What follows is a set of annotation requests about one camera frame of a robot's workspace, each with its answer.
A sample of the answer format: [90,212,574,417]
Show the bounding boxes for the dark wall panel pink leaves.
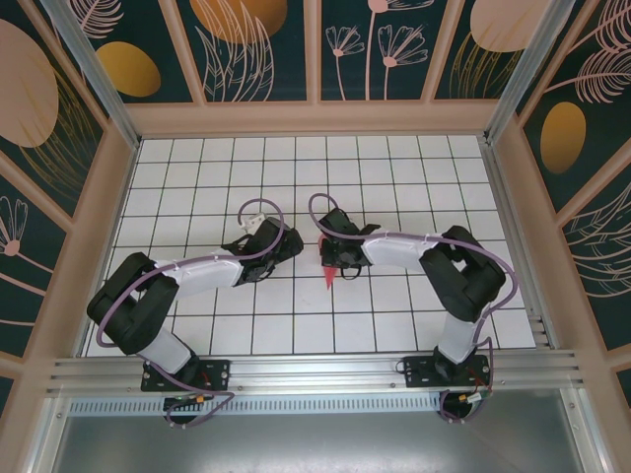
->
[556,179,631,354]

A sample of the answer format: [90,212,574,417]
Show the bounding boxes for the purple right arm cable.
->
[308,192,522,426]

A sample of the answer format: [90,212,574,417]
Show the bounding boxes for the dark wall panel leaf drawings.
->
[170,0,316,104]

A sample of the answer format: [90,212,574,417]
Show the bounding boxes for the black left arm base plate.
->
[140,358,233,394]

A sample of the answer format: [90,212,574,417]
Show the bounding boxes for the dark wall panel pink flowers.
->
[315,0,445,104]

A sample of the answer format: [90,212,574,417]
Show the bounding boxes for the perforated metal cable tray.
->
[68,397,448,416]

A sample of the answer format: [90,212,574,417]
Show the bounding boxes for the pink paper sheet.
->
[317,235,339,292]

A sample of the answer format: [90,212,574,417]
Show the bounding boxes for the dark wall panel orange oval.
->
[63,0,204,105]

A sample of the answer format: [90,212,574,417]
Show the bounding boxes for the grey metal sheet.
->
[46,412,596,473]

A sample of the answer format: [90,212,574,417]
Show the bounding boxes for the small electronics board with connector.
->
[164,392,214,411]
[441,388,496,413]

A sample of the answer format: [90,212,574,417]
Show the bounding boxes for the aluminium frame bar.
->
[561,388,610,473]
[27,393,68,473]

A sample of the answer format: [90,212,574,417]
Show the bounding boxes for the aluminium table side rail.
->
[478,136,561,352]

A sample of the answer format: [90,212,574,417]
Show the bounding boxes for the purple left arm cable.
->
[96,198,287,431]

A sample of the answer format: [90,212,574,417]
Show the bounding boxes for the dark wall panel feather drawing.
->
[515,0,631,216]

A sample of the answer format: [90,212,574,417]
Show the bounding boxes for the dark wall panel peach circle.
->
[431,0,549,102]
[0,0,110,223]

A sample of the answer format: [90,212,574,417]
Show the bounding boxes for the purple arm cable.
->
[308,192,522,426]
[96,198,287,431]

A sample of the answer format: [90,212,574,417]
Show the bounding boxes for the long aluminium mounting rail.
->
[46,348,587,395]

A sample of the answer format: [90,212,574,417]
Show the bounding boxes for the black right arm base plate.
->
[401,355,493,389]

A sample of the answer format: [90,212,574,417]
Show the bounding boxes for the aluminium corner post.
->
[484,0,579,145]
[39,0,143,150]

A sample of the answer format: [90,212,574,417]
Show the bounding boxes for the dark wall panel single flower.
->
[0,165,70,359]

